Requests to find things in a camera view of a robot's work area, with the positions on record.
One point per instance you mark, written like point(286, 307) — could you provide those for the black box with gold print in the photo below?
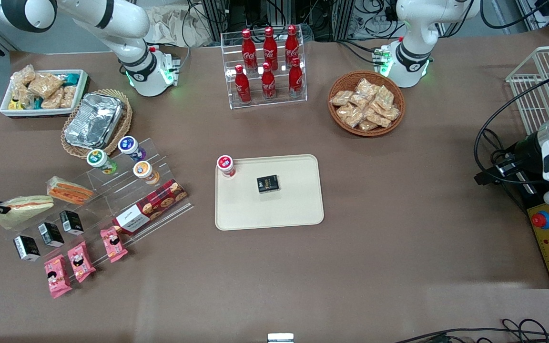
point(268, 184)

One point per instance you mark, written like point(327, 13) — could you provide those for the toasted wrapped triangle sandwich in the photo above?
point(70, 190)

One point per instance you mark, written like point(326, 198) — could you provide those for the red cola bottle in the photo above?
point(292, 44)
point(268, 83)
point(269, 45)
point(242, 85)
point(248, 47)
point(295, 80)

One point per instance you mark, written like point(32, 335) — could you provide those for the orange cap yogurt bottle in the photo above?
point(144, 170)

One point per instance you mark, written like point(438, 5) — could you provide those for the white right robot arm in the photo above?
point(127, 28)

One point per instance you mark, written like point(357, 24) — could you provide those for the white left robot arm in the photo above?
point(415, 28)

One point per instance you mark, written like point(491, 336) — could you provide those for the crumpled beige cloth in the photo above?
point(174, 26)

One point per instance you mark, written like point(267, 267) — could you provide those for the beige plastic tray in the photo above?
point(293, 205)

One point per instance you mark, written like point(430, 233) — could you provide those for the red plaid cookie box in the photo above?
point(153, 205)

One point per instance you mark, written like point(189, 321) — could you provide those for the clear bagged brown snack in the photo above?
point(366, 88)
point(23, 75)
point(368, 126)
point(354, 120)
point(341, 98)
point(385, 96)
point(346, 111)
point(68, 96)
point(45, 84)
point(379, 119)
point(53, 99)
point(22, 95)

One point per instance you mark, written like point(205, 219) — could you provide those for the clear acrylic bottle rack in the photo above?
point(279, 97)

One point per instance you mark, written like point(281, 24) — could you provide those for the red cap yogurt bottle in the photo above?
point(226, 165)

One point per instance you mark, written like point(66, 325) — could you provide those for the round brown wicker basket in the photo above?
point(339, 121)

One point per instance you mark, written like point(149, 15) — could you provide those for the small white device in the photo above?
point(280, 338)

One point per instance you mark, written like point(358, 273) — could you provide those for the white rectangular bin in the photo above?
point(81, 88)

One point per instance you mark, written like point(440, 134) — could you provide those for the small black carton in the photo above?
point(26, 247)
point(51, 234)
point(71, 222)

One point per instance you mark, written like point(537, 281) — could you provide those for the pale triangle sandwich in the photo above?
point(24, 209)

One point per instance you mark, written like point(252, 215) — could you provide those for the silver foil container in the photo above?
point(93, 120)

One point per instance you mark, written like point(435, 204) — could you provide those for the oval light wicker basket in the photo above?
point(124, 116)

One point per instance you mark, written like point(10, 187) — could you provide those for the green cap yogurt bottle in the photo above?
point(99, 159)

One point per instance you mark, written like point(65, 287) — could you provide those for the clear acrylic stepped stand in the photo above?
point(112, 195)

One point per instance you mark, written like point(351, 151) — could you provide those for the pink snack packet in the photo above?
point(81, 261)
point(114, 244)
point(57, 276)

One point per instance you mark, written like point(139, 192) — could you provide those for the purple cap yogurt bottle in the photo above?
point(129, 145)

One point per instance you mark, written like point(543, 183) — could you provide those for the aluminium frame rack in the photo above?
point(312, 16)

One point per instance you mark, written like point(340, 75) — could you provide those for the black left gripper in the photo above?
point(525, 149)

